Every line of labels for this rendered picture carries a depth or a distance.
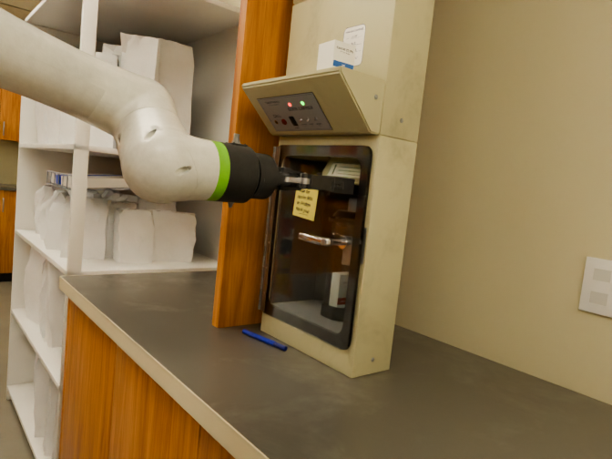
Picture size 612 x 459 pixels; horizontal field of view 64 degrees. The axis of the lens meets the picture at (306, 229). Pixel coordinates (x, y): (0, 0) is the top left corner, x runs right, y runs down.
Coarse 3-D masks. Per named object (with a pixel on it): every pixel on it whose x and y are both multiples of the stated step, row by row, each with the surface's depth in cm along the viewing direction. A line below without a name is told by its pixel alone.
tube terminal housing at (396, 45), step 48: (336, 0) 101; (384, 0) 90; (432, 0) 94; (384, 48) 90; (384, 96) 90; (288, 144) 112; (336, 144) 100; (384, 144) 92; (384, 192) 93; (384, 240) 95; (384, 288) 97; (288, 336) 111; (384, 336) 99
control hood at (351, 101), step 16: (272, 80) 98; (288, 80) 94; (304, 80) 90; (320, 80) 88; (336, 80) 85; (352, 80) 84; (368, 80) 87; (256, 96) 105; (272, 96) 101; (320, 96) 91; (336, 96) 88; (352, 96) 85; (368, 96) 87; (336, 112) 91; (352, 112) 88; (368, 112) 88; (272, 128) 111; (336, 128) 95; (352, 128) 91; (368, 128) 89
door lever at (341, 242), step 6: (300, 234) 98; (306, 234) 97; (312, 234) 97; (306, 240) 97; (312, 240) 95; (318, 240) 94; (324, 240) 92; (330, 240) 92; (336, 240) 94; (342, 240) 95; (330, 246) 93; (342, 246) 95
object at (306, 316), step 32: (288, 160) 110; (320, 160) 102; (352, 160) 94; (288, 192) 110; (320, 192) 101; (288, 224) 110; (320, 224) 101; (352, 224) 94; (288, 256) 109; (320, 256) 101; (352, 256) 93; (288, 288) 109; (320, 288) 101; (352, 288) 93; (288, 320) 109; (320, 320) 100; (352, 320) 94
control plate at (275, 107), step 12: (288, 96) 97; (300, 96) 95; (312, 96) 92; (264, 108) 107; (276, 108) 104; (288, 108) 101; (300, 108) 98; (312, 108) 95; (288, 120) 104; (312, 120) 98; (324, 120) 95
